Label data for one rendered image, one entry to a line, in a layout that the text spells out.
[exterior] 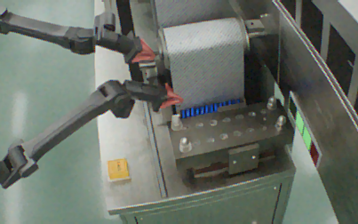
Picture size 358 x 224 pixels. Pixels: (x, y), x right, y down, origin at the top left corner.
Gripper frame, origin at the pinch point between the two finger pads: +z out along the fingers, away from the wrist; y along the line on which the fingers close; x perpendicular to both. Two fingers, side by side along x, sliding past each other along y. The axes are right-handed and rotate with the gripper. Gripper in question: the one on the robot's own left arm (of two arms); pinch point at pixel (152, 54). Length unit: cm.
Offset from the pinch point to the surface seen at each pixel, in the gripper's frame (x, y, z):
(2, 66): -188, -203, -4
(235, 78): 8.9, 9.6, 24.9
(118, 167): -34.7, 18.4, 4.1
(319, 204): -39, 20, 140
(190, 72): 3.9, 8.1, 9.9
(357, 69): 50, 57, 1
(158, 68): -3.6, 0.4, 5.0
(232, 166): -8.3, 32.0, 28.3
